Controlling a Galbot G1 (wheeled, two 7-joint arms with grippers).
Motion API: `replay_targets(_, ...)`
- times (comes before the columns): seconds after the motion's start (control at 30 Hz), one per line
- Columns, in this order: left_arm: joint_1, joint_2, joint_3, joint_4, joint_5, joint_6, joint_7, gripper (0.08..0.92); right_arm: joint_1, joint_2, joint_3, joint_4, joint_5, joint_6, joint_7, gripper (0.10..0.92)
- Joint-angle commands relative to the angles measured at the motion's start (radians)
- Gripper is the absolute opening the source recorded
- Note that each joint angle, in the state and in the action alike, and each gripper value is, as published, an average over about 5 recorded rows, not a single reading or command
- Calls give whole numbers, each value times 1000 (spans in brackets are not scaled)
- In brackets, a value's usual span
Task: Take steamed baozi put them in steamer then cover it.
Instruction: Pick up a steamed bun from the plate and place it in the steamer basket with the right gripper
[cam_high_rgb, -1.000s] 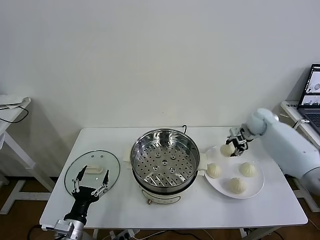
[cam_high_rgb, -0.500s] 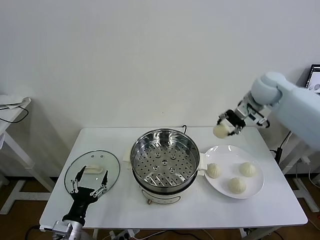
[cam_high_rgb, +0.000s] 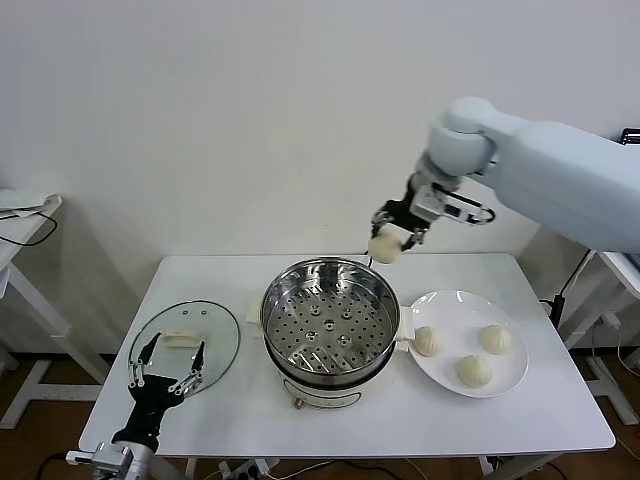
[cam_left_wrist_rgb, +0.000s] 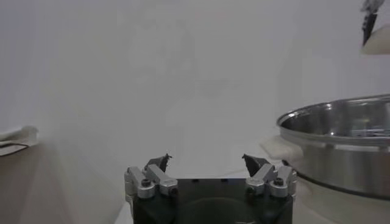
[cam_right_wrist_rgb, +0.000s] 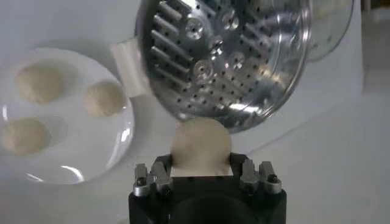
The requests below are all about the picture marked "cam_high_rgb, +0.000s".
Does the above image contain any black power cable with adapter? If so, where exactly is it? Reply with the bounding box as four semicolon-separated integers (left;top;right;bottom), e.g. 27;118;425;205
539;249;594;326

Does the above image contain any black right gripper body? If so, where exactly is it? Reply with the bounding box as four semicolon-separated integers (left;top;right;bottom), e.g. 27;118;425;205
382;172;427;232

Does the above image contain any glass pot lid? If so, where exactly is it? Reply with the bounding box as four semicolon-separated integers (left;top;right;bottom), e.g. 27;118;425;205
128;298;242;401

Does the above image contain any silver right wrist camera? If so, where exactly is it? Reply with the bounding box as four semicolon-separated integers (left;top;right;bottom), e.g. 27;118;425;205
410;183;485;225

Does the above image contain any steel steamer pot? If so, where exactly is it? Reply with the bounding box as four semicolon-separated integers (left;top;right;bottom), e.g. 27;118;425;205
245;294;417;412

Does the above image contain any thin black cable loop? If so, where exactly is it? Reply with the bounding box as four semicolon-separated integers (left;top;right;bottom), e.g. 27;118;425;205
0;208;58;248

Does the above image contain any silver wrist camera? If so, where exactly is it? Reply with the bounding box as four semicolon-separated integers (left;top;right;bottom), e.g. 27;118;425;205
66;442;132;471
410;183;485;225

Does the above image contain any white folded cloth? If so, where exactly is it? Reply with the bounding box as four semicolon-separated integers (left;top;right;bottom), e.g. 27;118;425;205
0;189;64;219

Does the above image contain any white side table with laptop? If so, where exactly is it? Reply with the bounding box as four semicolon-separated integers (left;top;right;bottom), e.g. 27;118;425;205
557;247;640;426

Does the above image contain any stainless steel steamer basket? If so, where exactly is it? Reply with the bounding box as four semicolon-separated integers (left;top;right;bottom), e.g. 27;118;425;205
260;256;402;375

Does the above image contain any white side table with cloth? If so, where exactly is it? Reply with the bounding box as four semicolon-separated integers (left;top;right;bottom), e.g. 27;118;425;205
0;189;114;431

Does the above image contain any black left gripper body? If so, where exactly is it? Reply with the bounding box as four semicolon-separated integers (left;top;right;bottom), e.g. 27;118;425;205
111;374;181;446

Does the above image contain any white oval plate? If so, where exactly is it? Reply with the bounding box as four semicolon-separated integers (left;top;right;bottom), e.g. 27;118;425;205
407;289;531;400

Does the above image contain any white power strip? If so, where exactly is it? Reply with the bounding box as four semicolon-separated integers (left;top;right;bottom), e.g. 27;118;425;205
219;458;274;480

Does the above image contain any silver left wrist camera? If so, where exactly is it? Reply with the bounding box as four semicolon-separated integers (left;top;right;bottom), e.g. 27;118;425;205
66;442;132;471

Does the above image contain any white steamed baozi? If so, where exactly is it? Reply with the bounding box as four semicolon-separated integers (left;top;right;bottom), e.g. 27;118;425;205
455;354;495;389
477;324;515;356
413;326;445;359
368;230;404;265

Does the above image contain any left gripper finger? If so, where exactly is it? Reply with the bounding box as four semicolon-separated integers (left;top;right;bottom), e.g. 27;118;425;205
126;333;162;389
168;340;206;397

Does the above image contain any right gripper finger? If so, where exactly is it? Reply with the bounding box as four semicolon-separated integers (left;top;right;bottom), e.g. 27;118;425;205
401;225;427;252
370;209;394;240

